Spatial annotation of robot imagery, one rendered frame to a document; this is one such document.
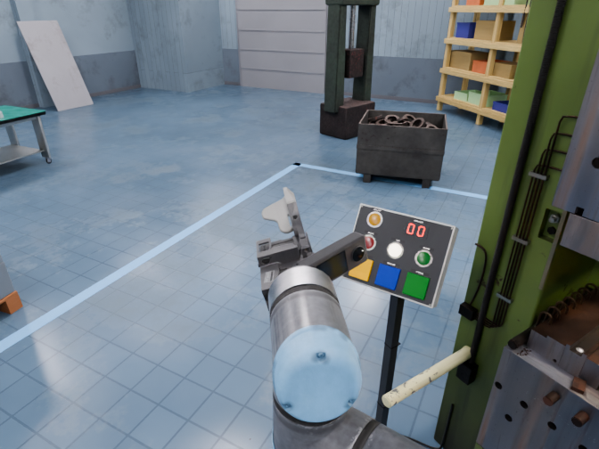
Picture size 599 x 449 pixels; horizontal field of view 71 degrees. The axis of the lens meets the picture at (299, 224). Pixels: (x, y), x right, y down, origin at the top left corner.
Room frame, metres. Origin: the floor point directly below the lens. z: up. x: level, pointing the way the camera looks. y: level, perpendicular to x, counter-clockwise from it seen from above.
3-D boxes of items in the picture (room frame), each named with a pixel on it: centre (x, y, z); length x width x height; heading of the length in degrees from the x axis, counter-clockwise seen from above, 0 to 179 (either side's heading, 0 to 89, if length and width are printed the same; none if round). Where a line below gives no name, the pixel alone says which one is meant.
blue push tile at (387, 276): (1.20, -0.30, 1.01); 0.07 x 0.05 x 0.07; 58
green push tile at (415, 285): (1.15, -0.39, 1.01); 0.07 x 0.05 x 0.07; 58
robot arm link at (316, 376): (0.35, -0.01, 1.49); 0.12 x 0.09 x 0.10; 6
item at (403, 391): (1.12, -0.48, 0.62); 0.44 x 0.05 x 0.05; 123
